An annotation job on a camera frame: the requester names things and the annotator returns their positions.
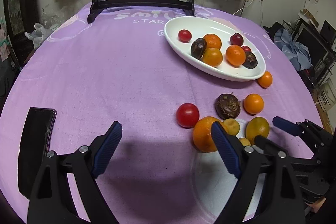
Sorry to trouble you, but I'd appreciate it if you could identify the red cherry tomato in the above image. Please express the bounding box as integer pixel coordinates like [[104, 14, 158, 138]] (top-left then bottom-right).
[[176, 103, 199, 128]]

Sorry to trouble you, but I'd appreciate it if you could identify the small red tomato back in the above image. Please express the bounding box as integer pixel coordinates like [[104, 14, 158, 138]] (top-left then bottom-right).
[[178, 29, 192, 43]]

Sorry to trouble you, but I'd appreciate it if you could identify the small red tomato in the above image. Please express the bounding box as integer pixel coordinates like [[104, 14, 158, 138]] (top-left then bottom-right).
[[178, 29, 192, 43], [241, 46, 252, 52]]

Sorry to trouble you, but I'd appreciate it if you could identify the person's right hand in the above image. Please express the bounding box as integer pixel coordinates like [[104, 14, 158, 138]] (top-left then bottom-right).
[[305, 197, 326, 215]]

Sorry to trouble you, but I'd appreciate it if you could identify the olive green fruit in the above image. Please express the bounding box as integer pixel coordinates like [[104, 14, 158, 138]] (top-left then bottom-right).
[[245, 117, 270, 145]]

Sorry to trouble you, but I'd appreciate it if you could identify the small yellow-green fruit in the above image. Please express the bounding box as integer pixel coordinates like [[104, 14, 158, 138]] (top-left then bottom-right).
[[222, 118, 240, 136]]

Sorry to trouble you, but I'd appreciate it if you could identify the dark passion fruit front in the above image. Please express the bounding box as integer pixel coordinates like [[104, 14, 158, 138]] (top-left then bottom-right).
[[215, 93, 241, 120]]

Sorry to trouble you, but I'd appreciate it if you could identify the dark passion fruit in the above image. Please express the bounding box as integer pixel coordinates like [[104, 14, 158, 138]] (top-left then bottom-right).
[[215, 93, 241, 120], [243, 52, 258, 69], [191, 38, 207, 60]]

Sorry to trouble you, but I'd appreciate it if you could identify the small orange beside plate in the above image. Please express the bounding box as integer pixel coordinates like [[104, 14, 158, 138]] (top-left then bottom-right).
[[257, 71, 273, 89]]

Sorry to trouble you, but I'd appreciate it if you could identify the large orange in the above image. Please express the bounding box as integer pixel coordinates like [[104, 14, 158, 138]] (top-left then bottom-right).
[[193, 117, 228, 153]]

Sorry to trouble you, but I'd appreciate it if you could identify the black smartphone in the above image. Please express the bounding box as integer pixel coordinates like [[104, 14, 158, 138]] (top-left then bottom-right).
[[18, 107, 57, 198]]

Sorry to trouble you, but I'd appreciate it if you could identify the purple tablecloth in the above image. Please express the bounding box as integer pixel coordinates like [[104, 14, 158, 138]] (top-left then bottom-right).
[[1, 6, 321, 223]]

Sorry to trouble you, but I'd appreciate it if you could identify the dark passion fruit back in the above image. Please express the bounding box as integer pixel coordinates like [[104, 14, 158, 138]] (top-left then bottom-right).
[[243, 52, 258, 69]]

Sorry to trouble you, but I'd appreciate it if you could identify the blue clothes pile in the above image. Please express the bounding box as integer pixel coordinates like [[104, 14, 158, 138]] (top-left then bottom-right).
[[273, 28, 311, 71]]

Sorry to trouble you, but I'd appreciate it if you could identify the small orange left front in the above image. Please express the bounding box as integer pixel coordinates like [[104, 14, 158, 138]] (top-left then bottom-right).
[[225, 45, 246, 67]]

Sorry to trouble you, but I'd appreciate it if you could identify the small red tomato left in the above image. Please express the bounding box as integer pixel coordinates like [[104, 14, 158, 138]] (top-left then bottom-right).
[[241, 46, 252, 52]]

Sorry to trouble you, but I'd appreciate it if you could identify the small orange in pile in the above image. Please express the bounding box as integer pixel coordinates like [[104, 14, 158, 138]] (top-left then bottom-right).
[[202, 48, 223, 67]]

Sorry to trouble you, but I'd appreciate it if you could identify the dark red plum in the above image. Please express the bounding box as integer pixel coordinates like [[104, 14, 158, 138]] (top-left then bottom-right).
[[230, 33, 244, 47]]

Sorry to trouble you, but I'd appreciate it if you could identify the small orange on plate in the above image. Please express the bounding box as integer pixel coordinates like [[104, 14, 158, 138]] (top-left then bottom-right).
[[203, 34, 222, 49]]

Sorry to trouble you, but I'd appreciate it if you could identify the dark passion fruit middle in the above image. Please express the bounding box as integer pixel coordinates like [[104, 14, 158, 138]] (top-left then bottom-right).
[[191, 38, 207, 60]]

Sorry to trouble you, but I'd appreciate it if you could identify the white oval plate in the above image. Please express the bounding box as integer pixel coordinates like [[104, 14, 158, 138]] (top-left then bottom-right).
[[164, 16, 266, 82]]

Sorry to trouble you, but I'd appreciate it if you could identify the white plastic bag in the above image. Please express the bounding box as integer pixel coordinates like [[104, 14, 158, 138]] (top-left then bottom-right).
[[25, 23, 60, 50]]

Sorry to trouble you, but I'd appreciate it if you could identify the white power cable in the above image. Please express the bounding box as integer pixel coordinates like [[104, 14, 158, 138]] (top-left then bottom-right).
[[232, 0, 264, 27]]

